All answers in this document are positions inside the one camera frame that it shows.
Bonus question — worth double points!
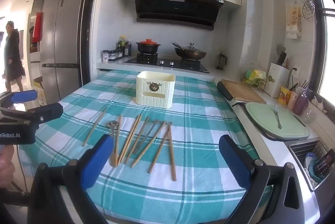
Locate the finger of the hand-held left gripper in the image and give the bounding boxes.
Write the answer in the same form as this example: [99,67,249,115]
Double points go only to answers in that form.
[0,90,38,107]
[0,103,64,126]

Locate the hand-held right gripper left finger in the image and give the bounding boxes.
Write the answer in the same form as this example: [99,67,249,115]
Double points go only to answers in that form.
[27,134,114,224]

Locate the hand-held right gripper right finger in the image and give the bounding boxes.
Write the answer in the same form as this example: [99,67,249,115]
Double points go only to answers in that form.
[219,134,307,224]

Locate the metal spoon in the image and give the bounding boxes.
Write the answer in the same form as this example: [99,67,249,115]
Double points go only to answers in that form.
[133,120,163,155]
[108,121,120,165]

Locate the row of wooden chopsticks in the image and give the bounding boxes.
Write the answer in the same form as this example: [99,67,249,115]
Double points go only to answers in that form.
[82,108,177,182]

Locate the cream utensil holder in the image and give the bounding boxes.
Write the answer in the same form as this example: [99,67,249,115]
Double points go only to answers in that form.
[136,71,176,109]

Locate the person's left hand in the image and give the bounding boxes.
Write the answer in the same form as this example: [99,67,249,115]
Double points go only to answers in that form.
[0,146,17,188]

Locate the cardboard box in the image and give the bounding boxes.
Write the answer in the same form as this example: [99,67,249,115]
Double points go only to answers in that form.
[33,78,48,105]

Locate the teal plaid tablecloth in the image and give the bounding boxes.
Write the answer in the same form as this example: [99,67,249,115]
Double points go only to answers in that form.
[18,70,273,224]

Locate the metal fork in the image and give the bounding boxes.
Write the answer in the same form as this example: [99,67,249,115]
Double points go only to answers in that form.
[273,105,282,129]

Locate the steel sink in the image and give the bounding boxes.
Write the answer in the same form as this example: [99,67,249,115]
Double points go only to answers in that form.
[285,139,335,192]

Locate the green cutting board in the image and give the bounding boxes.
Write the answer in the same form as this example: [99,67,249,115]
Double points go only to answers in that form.
[245,102,310,140]

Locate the red hanging bag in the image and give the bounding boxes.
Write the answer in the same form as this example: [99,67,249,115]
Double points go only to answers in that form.
[33,12,44,43]

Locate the wooden cutting board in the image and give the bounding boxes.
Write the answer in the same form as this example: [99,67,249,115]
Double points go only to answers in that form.
[221,79,267,105]

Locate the black roll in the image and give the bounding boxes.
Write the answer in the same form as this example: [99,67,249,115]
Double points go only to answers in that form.
[217,82,233,101]

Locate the steel refrigerator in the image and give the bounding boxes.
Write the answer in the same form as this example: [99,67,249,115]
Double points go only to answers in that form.
[39,0,93,101]

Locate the blue patterned bowl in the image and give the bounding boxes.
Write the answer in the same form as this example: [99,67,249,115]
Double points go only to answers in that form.
[305,152,318,165]

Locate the yellow packet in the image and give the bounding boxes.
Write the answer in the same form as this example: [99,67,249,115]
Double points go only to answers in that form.
[278,86,291,105]

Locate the purple bottle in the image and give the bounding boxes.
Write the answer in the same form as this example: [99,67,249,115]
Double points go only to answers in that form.
[292,88,311,116]

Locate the clear glass jar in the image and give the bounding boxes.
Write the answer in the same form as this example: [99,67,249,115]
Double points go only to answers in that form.
[304,108,317,124]

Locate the yellow green plastic bag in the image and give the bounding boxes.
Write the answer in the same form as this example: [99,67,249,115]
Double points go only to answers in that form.
[241,68,267,88]

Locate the dark packet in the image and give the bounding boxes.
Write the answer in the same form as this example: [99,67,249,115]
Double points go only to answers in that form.
[314,149,335,177]

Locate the white knife block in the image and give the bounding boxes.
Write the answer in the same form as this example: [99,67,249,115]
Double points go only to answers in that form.
[265,62,290,98]

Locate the dark tall cabinet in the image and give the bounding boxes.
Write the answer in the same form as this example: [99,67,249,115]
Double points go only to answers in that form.
[28,0,50,62]

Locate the french press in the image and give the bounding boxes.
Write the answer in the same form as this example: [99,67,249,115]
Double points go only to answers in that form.
[216,52,227,70]

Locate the garlic bulbs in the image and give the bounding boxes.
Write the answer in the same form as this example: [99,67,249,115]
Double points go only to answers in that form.
[311,97,327,113]

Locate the dark wok with glass lid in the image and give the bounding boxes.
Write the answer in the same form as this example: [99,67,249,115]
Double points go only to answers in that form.
[171,41,207,60]

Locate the black gas stove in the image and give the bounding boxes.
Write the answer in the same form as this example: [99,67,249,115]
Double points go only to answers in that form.
[125,54,210,73]

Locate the black pot with red lid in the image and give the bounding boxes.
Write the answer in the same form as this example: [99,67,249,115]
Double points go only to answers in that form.
[135,39,161,55]

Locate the black range hood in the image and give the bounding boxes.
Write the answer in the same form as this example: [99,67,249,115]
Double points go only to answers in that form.
[130,0,224,31]

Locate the black cable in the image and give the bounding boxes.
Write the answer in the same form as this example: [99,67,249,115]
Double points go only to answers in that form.
[17,146,29,193]

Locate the printed wall hanging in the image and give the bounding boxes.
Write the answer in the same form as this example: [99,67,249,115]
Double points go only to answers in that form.
[285,0,303,40]

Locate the dark window frame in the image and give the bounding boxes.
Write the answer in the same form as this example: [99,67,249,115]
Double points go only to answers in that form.
[296,0,335,99]

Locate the wire trivet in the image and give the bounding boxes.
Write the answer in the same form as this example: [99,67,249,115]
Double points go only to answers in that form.
[299,0,318,23]

